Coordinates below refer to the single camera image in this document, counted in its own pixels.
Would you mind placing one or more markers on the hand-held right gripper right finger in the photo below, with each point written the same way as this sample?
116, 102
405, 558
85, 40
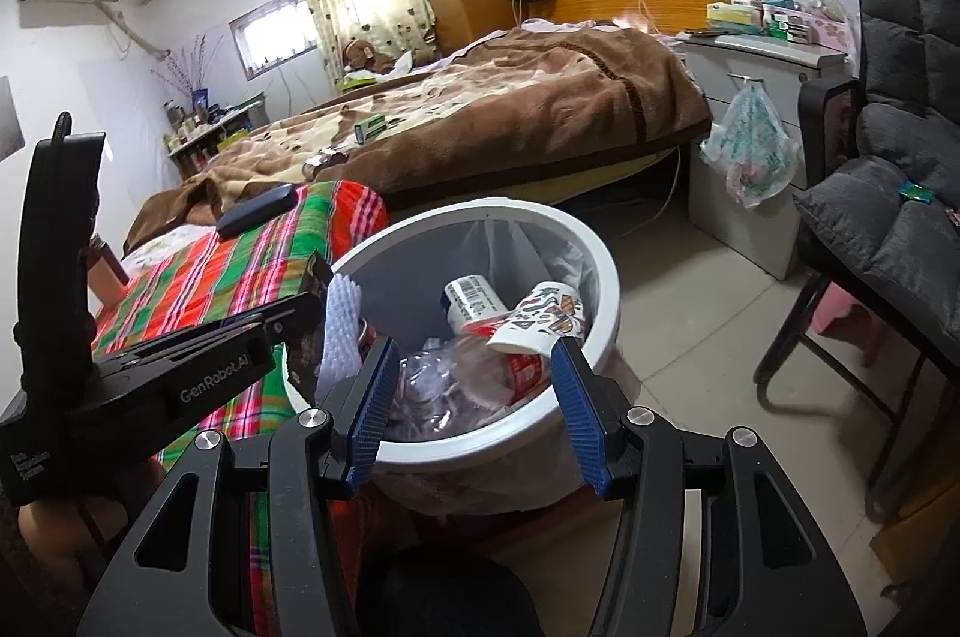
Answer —
581, 412

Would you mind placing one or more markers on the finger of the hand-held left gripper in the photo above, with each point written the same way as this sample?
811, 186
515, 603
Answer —
292, 314

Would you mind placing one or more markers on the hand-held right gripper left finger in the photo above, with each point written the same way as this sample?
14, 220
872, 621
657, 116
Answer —
371, 412

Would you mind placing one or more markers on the white foam fruit net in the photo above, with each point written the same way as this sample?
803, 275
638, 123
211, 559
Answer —
341, 329

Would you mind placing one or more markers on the clear plastic cup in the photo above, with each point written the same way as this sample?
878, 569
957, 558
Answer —
424, 386

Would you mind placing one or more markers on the patterned paper cup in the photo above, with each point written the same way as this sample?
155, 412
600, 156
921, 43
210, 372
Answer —
536, 322

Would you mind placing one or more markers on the white trash bin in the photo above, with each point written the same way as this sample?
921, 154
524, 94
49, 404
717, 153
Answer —
585, 277

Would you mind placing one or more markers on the white yogurt bottle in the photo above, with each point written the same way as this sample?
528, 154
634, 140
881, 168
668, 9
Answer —
472, 299

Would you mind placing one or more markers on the person's left hand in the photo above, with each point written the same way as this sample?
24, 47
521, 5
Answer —
49, 543

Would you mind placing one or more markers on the plaid tablecloth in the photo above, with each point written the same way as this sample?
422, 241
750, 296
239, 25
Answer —
210, 262

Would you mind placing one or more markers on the dark blue glasses case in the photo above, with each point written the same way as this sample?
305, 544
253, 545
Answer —
255, 211

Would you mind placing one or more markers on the beige mug with brown band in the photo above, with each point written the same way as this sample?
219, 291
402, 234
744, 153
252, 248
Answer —
112, 284

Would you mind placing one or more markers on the white bed sheet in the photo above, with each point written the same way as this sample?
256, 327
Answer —
165, 247

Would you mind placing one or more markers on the pack of small cans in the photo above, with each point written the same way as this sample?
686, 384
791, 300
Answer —
322, 163

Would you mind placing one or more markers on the translucent bin liner bag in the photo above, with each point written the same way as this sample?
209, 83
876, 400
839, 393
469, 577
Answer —
517, 239

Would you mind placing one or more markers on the cluttered shelf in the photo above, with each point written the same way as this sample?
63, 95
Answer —
217, 131

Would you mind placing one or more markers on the small green box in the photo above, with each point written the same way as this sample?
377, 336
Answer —
371, 129

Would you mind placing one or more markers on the grey nightstand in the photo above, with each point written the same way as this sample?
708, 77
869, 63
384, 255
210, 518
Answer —
750, 232

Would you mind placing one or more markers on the vase with dry branches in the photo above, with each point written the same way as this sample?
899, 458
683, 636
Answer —
191, 75

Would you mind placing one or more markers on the brown teddy bear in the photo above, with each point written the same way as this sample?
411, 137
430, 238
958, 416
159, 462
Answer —
360, 56

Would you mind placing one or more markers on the pink plastic stool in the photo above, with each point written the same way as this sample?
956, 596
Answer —
832, 307

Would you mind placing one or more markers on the small window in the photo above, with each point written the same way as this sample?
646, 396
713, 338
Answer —
270, 33

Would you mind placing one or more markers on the printed plastic bag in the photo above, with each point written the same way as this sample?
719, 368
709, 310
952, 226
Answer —
750, 150

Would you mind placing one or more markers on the brown patterned blanket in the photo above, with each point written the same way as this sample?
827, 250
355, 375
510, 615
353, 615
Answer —
525, 105

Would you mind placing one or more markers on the air conditioner pipe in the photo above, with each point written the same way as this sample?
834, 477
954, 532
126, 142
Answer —
135, 41

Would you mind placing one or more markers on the brown cardboard box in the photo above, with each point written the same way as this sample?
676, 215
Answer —
926, 517

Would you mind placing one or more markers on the small green packet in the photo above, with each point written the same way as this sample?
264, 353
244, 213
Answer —
915, 192

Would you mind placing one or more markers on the black chair grey cushion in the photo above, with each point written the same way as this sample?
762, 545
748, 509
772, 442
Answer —
900, 157

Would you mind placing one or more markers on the row of small boxes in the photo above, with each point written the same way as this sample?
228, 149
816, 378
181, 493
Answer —
780, 18

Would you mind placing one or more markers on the silver wall plate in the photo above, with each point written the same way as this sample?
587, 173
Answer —
9, 120

